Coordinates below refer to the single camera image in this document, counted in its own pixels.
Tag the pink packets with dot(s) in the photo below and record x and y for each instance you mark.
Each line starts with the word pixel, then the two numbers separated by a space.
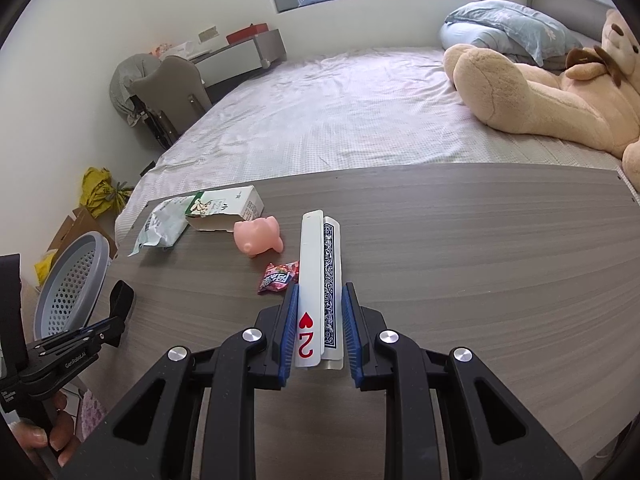
pixel 161 49

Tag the large beige teddy bear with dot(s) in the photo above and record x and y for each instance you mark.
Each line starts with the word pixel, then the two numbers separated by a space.
pixel 550 100

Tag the grey perforated plastic basket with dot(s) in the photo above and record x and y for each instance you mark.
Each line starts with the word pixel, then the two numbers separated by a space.
pixel 70 280

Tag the white green foil packet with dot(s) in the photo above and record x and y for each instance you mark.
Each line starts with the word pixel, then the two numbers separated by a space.
pixel 160 225

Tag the pink candy wrapper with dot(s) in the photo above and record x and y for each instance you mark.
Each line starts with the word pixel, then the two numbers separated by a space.
pixel 275 279

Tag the yellow tied sack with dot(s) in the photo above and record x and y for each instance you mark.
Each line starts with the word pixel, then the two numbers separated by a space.
pixel 97 190

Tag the white green medicine box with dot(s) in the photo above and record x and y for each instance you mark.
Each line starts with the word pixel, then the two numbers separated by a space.
pixel 235 205

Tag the red box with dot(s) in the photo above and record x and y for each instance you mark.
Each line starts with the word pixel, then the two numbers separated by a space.
pixel 245 35

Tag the grey cloth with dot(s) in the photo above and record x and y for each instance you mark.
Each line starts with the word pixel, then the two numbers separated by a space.
pixel 122 85

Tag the bundle of playing cards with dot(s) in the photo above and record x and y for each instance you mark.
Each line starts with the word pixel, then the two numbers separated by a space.
pixel 312 270

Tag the person's left hand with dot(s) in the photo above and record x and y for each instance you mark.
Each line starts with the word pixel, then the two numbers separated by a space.
pixel 65 440

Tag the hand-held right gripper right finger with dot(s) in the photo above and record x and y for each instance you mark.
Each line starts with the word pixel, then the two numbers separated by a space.
pixel 350 340

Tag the grey padded headboard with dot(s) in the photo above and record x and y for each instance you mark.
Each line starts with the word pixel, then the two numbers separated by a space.
pixel 555 5

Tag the brown cardboard box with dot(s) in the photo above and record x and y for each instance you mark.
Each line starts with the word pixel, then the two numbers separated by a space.
pixel 80 225

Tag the blue pillow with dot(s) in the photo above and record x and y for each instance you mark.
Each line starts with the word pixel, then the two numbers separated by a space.
pixel 505 25

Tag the beige chair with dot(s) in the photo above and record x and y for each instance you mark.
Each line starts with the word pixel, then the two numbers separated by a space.
pixel 170 82

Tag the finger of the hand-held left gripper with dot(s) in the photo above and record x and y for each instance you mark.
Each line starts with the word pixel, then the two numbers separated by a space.
pixel 121 310
pixel 75 336

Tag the pink pig toy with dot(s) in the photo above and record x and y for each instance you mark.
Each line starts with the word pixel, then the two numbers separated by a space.
pixel 255 237

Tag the yellow plastic bag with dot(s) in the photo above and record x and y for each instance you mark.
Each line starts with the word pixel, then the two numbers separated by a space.
pixel 45 262

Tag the white grey desk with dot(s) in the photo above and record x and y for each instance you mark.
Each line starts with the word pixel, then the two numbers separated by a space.
pixel 235 57

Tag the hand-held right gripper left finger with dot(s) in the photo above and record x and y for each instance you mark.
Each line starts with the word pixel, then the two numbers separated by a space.
pixel 289 340

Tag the bed with checked sheet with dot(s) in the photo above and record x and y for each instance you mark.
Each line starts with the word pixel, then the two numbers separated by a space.
pixel 350 110

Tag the taped wall socket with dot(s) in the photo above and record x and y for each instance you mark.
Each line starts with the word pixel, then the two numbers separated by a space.
pixel 208 34

